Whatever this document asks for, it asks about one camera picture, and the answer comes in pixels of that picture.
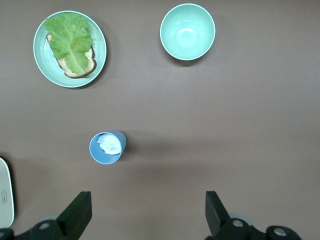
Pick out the toasted bread slice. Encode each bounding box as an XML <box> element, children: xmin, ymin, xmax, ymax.
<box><xmin>45</xmin><ymin>33</ymin><xmax>97</xmax><ymax>79</ymax></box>

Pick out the white flat device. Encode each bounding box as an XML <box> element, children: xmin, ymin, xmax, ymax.
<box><xmin>0</xmin><ymin>156</ymin><xmax>15</xmax><ymax>230</ymax></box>

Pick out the mint green plate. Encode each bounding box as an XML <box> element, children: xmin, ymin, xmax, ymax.
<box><xmin>32</xmin><ymin>10</ymin><xmax>108</xmax><ymax>89</ymax></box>

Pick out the crumpled white paper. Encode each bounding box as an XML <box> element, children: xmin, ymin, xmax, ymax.
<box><xmin>96</xmin><ymin>134</ymin><xmax>122</xmax><ymax>155</ymax></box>

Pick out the blue cup with paper inside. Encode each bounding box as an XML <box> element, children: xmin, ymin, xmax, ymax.
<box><xmin>89</xmin><ymin>129</ymin><xmax>128</xmax><ymax>166</ymax></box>

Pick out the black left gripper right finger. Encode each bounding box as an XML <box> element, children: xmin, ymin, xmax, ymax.
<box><xmin>205</xmin><ymin>191</ymin><xmax>301</xmax><ymax>240</ymax></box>

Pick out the mint green bowl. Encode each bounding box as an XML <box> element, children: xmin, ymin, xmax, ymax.
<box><xmin>159</xmin><ymin>3</ymin><xmax>216</xmax><ymax>62</ymax></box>

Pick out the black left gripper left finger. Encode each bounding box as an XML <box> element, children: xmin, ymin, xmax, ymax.
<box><xmin>0</xmin><ymin>191</ymin><xmax>93</xmax><ymax>240</ymax></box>

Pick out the green lettuce leaf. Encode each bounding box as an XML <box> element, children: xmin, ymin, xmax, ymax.
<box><xmin>43</xmin><ymin>12</ymin><xmax>93</xmax><ymax>75</ymax></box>

